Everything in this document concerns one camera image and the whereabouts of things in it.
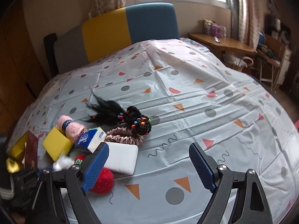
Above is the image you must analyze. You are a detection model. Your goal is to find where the wooden wardrobe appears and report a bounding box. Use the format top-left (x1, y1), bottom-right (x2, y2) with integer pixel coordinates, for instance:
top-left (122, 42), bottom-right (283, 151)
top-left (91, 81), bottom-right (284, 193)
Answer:
top-left (0, 2), bottom-right (47, 131)

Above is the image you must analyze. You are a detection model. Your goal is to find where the black braided wig with beads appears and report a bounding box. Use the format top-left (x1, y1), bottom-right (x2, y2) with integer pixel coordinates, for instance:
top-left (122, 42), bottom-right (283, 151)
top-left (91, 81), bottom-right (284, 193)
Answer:
top-left (82, 87), bottom-right (152, 137)

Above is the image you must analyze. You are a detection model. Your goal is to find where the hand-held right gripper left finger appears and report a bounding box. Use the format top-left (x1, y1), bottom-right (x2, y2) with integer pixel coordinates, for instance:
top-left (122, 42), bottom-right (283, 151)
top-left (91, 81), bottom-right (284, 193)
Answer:
top-left (26, 142), bottom-right (110, 224)

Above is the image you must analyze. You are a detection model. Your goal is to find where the pink satin scrunchie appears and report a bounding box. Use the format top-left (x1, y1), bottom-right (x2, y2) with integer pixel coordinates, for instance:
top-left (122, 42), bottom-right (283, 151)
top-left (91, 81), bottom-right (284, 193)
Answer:
top-left (104, 126), bottom-right (144, 147)

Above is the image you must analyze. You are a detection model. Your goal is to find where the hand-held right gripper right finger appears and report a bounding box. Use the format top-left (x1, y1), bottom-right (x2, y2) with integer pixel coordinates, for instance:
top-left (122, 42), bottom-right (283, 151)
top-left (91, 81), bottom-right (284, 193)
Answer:
top-left (189, 142), bottom-right (273, 224)

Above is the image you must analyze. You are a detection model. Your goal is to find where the wooden desk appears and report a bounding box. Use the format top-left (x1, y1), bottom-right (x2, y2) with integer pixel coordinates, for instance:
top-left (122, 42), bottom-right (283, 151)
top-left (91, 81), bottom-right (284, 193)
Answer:
top-left (188, 33), bottom-right (257, 57)

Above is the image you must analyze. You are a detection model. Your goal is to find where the small red and green toy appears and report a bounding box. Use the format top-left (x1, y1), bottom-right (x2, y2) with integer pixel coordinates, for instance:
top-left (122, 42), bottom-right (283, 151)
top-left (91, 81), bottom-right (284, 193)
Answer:
top-left (75, 154), bottom-right (87, 168)

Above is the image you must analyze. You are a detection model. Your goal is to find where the red plush toy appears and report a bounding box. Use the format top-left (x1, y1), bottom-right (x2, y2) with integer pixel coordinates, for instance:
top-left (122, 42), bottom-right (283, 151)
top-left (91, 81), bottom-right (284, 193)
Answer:
top-left (90, 167), bottom-right (115, 195)

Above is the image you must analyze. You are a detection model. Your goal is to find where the dark red box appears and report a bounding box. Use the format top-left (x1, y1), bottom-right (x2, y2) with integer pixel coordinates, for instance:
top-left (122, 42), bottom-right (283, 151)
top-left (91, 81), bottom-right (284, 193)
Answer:
top-left (5, 131), bottom-right (40, 173)

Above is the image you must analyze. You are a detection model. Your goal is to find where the clear jar with trinkets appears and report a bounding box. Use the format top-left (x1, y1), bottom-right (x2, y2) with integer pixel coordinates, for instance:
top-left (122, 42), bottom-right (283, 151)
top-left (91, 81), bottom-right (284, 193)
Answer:
top-left (203, 19), bottom-right (214, 34)

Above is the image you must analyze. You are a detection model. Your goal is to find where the grey yellow blue headboard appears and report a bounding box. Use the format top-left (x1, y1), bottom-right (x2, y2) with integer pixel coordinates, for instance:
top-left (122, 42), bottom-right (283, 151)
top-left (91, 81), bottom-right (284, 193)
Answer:
top-left (53, 3), bottom-right (180, 74)

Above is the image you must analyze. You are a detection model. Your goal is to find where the white sponge block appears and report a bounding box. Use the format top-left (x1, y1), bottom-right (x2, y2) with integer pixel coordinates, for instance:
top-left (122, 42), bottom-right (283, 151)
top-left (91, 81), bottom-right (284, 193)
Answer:
top-left (103, 142), bottom-right (139, 175)

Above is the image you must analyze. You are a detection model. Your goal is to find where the folding metal stand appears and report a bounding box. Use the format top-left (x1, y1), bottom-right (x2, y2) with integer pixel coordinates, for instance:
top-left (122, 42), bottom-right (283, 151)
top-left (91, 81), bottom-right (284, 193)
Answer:
top-left (256, 49), bottom-right (281, 90)

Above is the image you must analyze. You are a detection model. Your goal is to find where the cardboard box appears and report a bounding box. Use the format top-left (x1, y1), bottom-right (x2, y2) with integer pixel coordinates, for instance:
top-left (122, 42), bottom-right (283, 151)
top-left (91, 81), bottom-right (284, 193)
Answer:
top-left (264, 35), bottom-right (287, 60)

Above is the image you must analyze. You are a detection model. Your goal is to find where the yellow sponge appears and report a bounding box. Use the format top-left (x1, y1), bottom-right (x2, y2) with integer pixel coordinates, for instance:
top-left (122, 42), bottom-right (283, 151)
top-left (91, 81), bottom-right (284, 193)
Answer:
top-left (43, 127), bottom-right (75, 162)

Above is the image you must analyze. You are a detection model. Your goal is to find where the white plastic bag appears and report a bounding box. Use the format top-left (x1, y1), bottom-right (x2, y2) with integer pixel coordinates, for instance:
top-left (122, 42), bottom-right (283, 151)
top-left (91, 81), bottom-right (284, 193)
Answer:
top-left (222, 52), bottom-right (243, 71)

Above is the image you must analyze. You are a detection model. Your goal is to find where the purple box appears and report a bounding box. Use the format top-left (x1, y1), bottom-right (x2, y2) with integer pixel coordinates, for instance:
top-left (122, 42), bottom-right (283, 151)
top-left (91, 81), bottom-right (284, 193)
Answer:
top-left (211, 24), bottom-right (227, 38)

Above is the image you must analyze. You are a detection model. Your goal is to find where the blue and white tissue pack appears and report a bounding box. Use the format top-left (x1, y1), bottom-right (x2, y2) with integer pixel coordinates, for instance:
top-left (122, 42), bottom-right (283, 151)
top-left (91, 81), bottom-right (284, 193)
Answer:
top-left (74, 126), bottom-right (107, 154)

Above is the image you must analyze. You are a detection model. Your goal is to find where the pink rolled towel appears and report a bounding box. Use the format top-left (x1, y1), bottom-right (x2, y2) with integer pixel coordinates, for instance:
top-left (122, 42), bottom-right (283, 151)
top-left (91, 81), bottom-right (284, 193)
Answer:
top-left (57, 115), bottom-right (87, 141)

